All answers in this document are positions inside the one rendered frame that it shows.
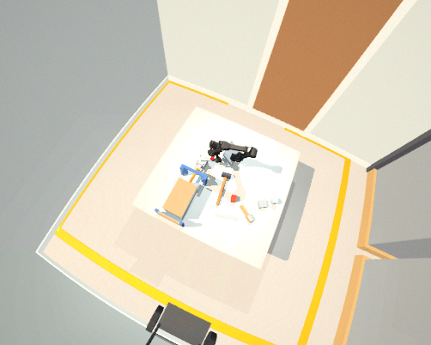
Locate hammer with grey head and wooden handle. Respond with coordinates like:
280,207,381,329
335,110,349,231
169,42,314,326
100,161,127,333
216,172,232,206

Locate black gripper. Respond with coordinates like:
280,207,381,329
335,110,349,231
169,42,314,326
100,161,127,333
212,148,222,163

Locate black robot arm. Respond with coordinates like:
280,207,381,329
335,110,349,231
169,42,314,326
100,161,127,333
208,140,258,162

